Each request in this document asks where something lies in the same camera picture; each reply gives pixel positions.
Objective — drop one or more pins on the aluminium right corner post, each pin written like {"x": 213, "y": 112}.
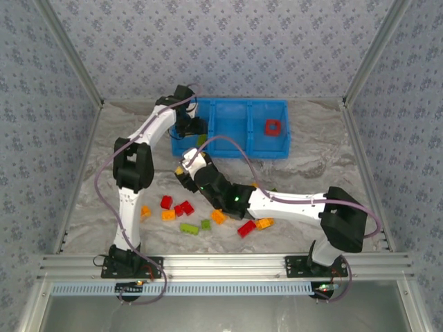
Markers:
{"x": 375, "y": 52}

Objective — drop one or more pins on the small red lego brick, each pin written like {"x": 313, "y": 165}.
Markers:
{"x": 179, "y": 210}

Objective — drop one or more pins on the red square frame lego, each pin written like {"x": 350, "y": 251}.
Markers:
{"x": 268, "y": 132}

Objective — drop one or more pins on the controller board with light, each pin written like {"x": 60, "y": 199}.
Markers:
{"x": 129, "y": 287}
{"x": 325, "y": 287}

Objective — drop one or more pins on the aluminium left side rail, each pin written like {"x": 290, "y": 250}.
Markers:
{"x": 66, "y": 224}

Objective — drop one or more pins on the grey metal lower panel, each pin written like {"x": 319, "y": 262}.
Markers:
{"x": 225, "y": 314}

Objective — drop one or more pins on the aluminium left corner post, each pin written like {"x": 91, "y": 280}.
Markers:
{"x": 71, "y": 52}

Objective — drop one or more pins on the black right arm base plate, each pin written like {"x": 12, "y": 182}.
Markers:
{"x": 294, "y": 268}

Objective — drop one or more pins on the blue three-compartment plastic bin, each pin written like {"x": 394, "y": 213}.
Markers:
{"x": 230, "y": 117}

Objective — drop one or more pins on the right controller board with light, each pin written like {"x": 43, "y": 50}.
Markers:
{"x": 325, "y": 287}

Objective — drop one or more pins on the small green lego brick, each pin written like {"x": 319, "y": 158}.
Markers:
{"x": 206, "y": 224}

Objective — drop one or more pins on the left controller board with light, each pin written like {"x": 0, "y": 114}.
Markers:
{"x": 129, "y": 287}

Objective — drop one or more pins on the aluminium corner post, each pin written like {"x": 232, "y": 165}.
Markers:
{"x": 375, "y": 52}
{"x": 71, "y": 52}

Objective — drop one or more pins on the aluminium rail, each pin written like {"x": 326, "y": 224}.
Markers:
{"x": 225, "y": 266}
{"x": 354, "y": 133}
{"x": 66, "y": 224}

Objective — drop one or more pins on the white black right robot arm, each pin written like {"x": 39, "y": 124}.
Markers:
{"x": 294, "y": 204}

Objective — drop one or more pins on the aluminium left lower frame leg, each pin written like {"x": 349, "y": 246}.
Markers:
{"x": 34, "y": 307}

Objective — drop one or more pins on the aluminium right side rail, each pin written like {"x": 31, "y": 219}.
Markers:
{"x": 354, "y": 133}

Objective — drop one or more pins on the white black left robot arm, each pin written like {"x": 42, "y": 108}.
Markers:
{"x": 129, "y": 214}

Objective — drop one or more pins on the long green lego brick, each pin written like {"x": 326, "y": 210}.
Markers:
{"x": 189, "y": 228}

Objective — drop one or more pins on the aluminium front rail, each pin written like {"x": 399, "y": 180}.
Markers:
{"x": 225, "y": 266}

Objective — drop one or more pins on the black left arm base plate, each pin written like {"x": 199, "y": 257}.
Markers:
{"x": 110, "y": 273}

